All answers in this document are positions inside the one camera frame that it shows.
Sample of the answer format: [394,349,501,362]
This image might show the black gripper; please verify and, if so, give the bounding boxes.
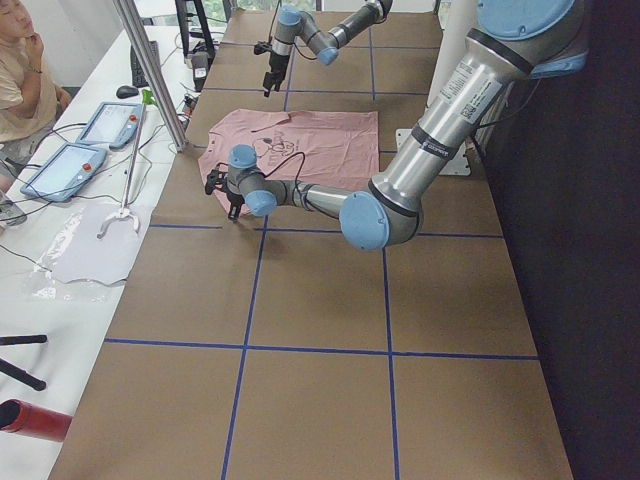
[262,52,285,97]
[223,181,245,222]

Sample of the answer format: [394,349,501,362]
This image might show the pink Snoopy t-shirt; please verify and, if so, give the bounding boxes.
[198,109,379,191]

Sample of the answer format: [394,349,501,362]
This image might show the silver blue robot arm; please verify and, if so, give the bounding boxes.
[219,1,592,250]
[254,1,393,98]

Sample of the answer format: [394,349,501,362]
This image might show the black keyboard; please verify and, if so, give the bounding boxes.
[129,39,160,89]

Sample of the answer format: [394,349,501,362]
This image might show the white cloth sheet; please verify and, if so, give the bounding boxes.
[53,203,152,285]

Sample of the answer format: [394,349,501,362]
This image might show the black computer mouse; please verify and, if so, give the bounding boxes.
[116,85,139,99]

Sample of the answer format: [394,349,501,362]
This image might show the far teach pendant tablet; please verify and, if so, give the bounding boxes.
[76,102,142,150]

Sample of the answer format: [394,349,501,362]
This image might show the teach pendant tablet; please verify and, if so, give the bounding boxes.
[76,102,142,150]
[20,143,107,202]

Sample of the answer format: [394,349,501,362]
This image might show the near teach pendant tablet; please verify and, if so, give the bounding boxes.
[20,143,107,202]

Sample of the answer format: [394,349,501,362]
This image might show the seated person beige shirt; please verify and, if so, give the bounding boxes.
[1,1,71,169]

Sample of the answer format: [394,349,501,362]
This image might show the black tripod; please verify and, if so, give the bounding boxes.
[1,334,48,391]

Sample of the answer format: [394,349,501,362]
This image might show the red cylinder bottle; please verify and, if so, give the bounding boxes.
[1,399,73,442]

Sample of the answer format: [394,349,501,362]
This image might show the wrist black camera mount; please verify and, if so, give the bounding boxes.
[204,162,228,195]
[253,41,272,55]

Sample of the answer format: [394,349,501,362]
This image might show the green handled reacher grabber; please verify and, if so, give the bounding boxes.
[96,89,155,240]

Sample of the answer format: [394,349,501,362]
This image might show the aluminium frame post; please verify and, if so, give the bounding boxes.
[112,0,187,152]

